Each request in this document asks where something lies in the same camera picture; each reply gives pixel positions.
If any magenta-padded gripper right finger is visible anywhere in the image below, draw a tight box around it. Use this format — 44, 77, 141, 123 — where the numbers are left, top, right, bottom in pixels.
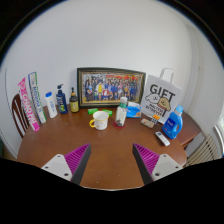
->
132, 143, 184, 186

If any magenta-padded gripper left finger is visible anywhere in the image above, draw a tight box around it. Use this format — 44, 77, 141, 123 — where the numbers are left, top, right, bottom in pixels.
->
40, 143, 92, 186

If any clear green-labelled water bottle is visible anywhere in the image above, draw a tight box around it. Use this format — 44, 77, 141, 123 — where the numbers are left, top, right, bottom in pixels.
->
114, 96, 129, 128

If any white remote control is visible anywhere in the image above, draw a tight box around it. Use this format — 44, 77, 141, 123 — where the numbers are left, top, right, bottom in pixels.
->
154, 131, 171, 147

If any small patterned packet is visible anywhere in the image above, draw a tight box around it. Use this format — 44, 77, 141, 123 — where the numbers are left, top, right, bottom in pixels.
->
139, 117, 156, 129

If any colourful puzzle cube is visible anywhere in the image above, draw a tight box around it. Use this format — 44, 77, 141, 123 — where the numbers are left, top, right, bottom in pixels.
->
150, 114, 161, 125

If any blue detergent bottle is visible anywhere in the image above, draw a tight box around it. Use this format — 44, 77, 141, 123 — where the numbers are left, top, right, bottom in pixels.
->
161, 105, 185, 140

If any flat round red coaster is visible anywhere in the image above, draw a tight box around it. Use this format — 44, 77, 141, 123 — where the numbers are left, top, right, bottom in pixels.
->
112, 120, 126, 129

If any brown yellow-labelled pump bottle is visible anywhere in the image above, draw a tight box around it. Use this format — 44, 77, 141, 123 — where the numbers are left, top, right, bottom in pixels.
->
69, 87, 80, 114

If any white radiator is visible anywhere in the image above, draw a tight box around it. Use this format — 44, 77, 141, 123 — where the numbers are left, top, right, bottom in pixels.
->
184, 133, 223, 168

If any white blue-capped lotion bottle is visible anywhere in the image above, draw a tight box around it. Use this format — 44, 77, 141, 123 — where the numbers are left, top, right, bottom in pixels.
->
45, 91, 59, 119

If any dark blue pump bottle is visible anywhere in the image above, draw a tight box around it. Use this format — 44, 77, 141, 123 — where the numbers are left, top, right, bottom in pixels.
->
55, 83, 69, 115

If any white printed paper gift bag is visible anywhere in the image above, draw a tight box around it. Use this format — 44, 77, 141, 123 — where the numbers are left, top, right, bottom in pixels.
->
139, 67, 183, 124

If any pink tall tube box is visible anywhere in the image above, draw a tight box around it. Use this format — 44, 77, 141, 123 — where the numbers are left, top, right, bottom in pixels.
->
17, 77, 41, 133

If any brown wooden chair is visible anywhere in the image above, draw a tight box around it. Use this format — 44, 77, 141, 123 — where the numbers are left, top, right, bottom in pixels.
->
11, 93, 31, 139

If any framed group photo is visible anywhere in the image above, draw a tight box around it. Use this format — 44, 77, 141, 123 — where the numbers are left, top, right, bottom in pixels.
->
76, 67, 147, 109

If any white mug with yellow handle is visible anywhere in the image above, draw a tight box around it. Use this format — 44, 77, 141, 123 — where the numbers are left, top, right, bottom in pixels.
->
88, 110, 110, 131

